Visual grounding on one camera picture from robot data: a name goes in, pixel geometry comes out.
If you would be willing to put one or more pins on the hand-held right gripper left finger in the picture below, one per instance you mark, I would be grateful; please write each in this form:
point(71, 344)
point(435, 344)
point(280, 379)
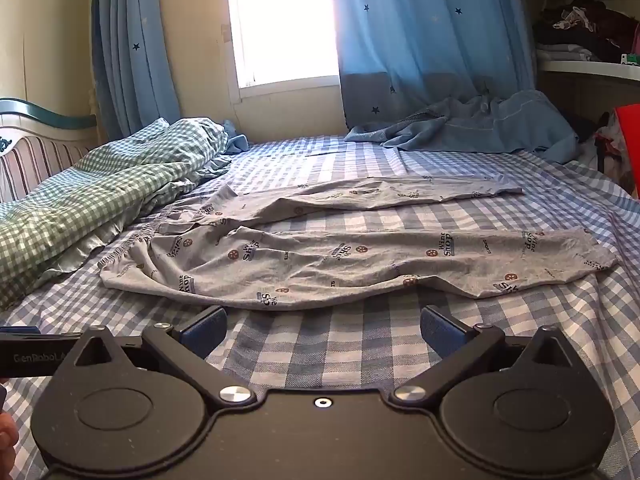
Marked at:
point(205, 332)

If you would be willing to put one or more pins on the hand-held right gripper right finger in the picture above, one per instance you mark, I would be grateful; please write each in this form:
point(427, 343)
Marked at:
point(440, 331)

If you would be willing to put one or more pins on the grey printed t-shirt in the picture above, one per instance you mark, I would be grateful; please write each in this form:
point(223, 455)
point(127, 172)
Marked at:
point(350, 260)

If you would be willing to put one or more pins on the person's left hand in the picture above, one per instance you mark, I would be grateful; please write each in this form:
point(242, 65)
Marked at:
point(7, 440)

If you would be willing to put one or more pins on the blue checked bed sheet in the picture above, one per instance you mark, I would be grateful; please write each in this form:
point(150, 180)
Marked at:
point(325, 340)

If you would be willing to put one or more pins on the green checked quilt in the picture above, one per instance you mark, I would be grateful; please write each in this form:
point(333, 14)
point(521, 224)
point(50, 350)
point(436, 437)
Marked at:
point(100, 185)

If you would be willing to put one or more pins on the small blue cloth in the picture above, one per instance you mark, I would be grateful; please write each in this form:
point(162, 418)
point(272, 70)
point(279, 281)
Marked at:
point(236, 139)

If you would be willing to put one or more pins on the striped bed headboard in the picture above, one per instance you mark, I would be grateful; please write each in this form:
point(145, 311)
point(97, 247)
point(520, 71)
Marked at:
point(35, 155)

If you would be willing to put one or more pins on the plain blue blanket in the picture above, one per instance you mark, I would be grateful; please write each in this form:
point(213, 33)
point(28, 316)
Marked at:
point(475, 125)

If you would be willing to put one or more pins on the red bag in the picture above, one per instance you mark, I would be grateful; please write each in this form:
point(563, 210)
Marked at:
point(630, 145)

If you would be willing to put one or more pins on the blue star curtain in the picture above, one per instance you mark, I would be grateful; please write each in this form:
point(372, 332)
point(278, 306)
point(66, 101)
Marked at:
point(425, 35)
point(132, 45)

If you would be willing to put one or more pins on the white shelf unit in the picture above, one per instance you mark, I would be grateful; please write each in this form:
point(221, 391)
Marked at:
point(580, 67)

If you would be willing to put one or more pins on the bright window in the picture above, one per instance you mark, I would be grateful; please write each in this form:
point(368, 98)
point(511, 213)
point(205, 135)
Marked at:
point(280, 20)

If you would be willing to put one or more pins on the pile of dark clothes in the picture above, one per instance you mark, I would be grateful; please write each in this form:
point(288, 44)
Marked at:
point(585, 27)

